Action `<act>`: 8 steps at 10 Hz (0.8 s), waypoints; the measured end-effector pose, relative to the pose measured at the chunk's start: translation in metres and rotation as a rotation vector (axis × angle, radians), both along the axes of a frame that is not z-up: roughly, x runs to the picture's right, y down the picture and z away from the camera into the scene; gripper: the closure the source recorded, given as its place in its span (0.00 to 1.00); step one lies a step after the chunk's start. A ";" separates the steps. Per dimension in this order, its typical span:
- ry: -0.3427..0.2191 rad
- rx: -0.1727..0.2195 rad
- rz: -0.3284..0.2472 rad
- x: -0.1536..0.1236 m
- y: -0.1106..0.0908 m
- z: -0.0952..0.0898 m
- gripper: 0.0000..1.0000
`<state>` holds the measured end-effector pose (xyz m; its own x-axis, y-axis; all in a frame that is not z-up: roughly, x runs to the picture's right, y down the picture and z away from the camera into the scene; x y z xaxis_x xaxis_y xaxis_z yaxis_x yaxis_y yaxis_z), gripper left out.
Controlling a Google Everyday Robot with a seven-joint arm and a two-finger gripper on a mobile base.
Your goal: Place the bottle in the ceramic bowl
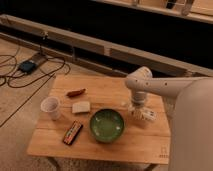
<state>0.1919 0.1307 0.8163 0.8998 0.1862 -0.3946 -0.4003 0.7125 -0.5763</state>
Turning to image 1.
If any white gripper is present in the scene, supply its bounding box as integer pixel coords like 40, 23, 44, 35
128, 91, 148, 119

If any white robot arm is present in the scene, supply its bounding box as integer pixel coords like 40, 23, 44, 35
125, 67, 213, 171

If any green ceramic bowl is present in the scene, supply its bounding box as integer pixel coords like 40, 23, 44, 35
89, 109, 125, 143

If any wooden table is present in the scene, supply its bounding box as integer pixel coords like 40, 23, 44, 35
27, 75, 170, 164

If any white sponge block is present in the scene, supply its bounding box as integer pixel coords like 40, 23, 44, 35
72, 101, 90, 113

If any brown sausage snack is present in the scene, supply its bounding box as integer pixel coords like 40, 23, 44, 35
66, 89, 86, 98

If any black candy bar packet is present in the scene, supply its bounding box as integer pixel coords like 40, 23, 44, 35
63, 121, 83, 145

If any white plastic cup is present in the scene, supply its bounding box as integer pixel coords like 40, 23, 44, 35
40, 97, 60, 120

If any blue power adapter box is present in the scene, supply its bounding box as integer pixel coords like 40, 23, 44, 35
18, 61, 36, 74

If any wooden baseboard rail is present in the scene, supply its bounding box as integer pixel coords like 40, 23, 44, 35
0, 14, 213, 77

